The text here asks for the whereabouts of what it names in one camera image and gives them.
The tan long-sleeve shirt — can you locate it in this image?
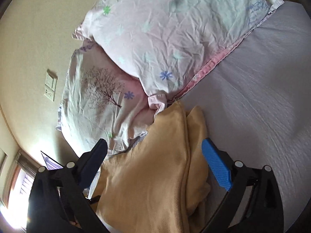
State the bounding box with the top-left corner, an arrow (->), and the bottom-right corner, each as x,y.
94,102 -> 210,232

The wooden framed window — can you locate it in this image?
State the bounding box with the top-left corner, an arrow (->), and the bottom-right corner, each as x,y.
0,147 -> 64,214

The purple bed sheet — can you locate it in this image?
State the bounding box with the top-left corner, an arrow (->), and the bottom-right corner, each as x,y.
181,2 -> 310,229

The large white floral pillow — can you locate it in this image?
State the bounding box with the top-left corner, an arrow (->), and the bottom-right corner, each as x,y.
59,39 -> 167,156

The pink floral pillow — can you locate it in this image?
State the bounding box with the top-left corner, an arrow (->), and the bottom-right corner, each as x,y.
72,0 -> 283,110

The beige wall switch panel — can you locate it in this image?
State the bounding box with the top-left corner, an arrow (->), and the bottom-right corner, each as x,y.
44,70 -> 58,102

